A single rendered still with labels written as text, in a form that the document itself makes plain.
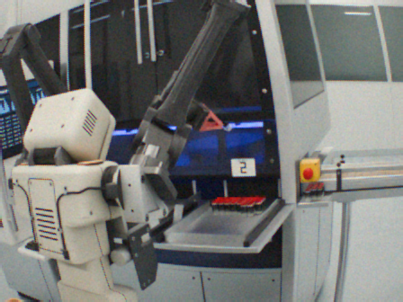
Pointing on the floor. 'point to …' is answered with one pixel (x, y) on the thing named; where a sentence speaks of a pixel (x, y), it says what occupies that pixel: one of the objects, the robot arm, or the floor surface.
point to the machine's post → (276, 60)
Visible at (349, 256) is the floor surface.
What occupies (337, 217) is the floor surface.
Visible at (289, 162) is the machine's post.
